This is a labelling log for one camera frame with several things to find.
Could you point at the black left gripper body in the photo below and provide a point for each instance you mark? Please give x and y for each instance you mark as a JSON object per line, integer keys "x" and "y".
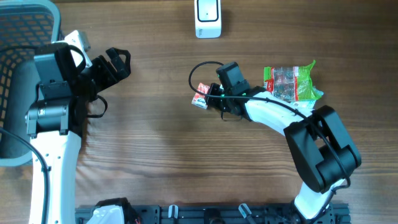
{"x": 101, "y": 75}

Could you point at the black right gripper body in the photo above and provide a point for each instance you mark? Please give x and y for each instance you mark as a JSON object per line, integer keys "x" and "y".
{"x": 222, "y": 103}

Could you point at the red tissue packet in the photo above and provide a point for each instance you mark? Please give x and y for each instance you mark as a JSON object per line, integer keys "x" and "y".
{"x": 198, "y": 99}

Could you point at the green snack bag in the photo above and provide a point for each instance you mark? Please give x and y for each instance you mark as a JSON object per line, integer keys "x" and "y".
{"x": 291, "y": 83}

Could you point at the teal white tissue pack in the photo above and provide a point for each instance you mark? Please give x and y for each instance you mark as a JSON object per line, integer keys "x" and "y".
{"x": 304, "y": 104}

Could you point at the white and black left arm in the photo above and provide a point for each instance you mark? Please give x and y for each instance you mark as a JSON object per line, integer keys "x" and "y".
{"x": 55, "y": 123}

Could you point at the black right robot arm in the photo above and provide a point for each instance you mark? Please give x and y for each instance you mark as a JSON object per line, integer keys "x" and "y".
{"x": 323, "y": 152}

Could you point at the white barcode scanner box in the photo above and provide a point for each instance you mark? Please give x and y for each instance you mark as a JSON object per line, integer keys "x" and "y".
{"x": 207, "y": 19}

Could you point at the grey plastic mesh basket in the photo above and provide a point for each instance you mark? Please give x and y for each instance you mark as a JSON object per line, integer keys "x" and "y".
{"x": 24, "y": 25}

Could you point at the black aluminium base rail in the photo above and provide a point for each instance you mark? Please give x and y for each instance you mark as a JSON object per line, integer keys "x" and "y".
{"x": 217, "y": 214}

